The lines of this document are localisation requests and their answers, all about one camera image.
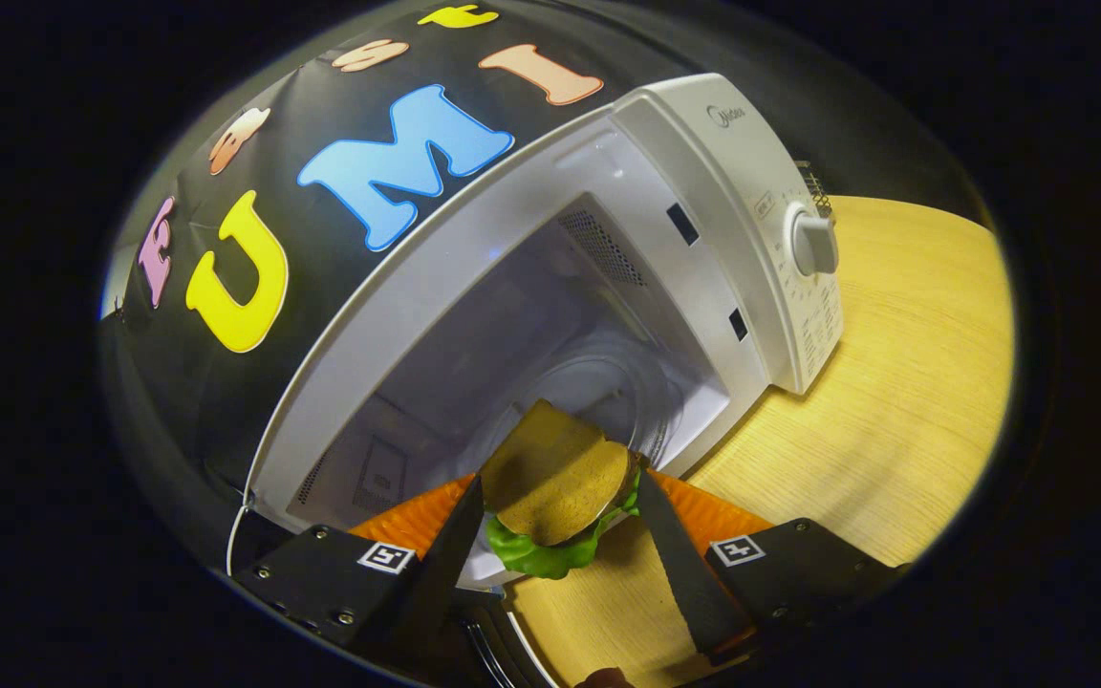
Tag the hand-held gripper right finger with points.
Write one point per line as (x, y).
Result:
(680, 573)

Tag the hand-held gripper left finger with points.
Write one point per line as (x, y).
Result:
(441, 569)

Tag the lettuce sandwich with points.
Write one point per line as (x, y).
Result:
(555, 473)

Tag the white microwave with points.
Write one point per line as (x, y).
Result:
(703, 191)

